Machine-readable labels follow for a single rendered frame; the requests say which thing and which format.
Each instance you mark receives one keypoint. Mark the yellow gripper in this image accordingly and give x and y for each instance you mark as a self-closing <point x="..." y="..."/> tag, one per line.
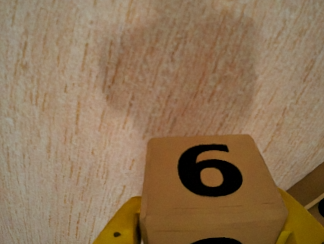
<point x="300" y="226"/>

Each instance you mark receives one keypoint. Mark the tan wooden tray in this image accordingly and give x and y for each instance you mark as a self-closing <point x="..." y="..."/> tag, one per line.
<point x="309" y="190"/>

